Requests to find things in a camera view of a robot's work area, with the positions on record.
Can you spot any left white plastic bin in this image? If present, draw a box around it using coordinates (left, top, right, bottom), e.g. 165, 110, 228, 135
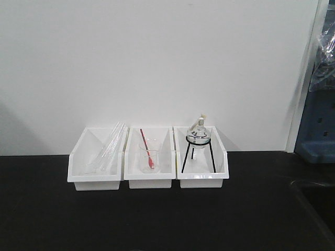
67, 127, 128, 191

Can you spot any middle white plastic bin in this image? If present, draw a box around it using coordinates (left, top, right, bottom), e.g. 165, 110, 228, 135
124, 127, 176, 189

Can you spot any white plastic bin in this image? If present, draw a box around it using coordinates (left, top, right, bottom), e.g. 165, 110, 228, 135
124, 127, 176, 189
67, 127, 128, 191
173, 126, 229, 188

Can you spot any blue equipment cart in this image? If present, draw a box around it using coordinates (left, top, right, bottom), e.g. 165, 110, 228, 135
295, 1, 334, 164

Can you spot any right white plastic bin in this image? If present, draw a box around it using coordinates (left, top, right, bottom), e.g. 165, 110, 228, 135
173, 126, 229, 188

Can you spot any red stirring spatula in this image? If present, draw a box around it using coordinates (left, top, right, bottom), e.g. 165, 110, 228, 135
140, 128, 154, 169

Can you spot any glass test tube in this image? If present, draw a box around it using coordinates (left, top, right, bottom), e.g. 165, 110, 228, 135
90, 122, 125, 172
100, 122, 125, 172

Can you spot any glass alcohol burner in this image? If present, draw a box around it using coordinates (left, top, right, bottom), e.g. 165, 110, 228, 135
186, 114, 211, 145

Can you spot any clear plastic bag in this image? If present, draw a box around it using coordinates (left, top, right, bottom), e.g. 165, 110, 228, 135
309, 21, 334, 92

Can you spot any black wire tripod stand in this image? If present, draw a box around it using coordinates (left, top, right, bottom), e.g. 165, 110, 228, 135
181, 135, 217, 174

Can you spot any clear glass beaker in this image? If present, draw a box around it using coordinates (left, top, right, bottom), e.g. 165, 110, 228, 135
140, 138, 161, 151
139, 149, 160, 174

